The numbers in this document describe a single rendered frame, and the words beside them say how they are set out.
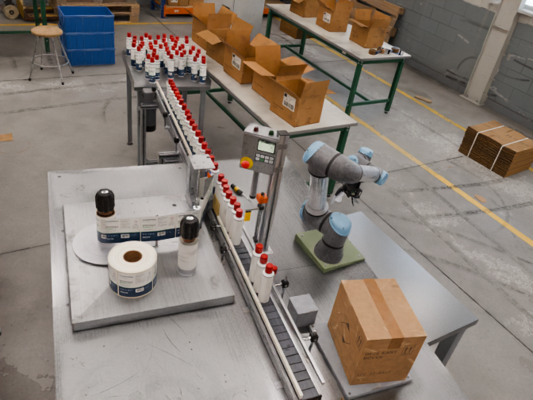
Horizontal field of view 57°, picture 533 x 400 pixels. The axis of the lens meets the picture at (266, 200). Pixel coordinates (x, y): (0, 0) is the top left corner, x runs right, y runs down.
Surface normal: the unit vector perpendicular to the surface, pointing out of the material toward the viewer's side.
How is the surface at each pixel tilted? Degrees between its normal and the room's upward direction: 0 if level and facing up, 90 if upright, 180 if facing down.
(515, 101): 90
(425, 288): 0
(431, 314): 0
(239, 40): 85
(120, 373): 0
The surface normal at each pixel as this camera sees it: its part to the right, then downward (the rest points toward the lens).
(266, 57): 0.52, 0.33
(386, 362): 0.19, 0.58
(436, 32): -0.86, 0.18
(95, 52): 0.49, 0.55
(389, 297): 0.14, -0.81
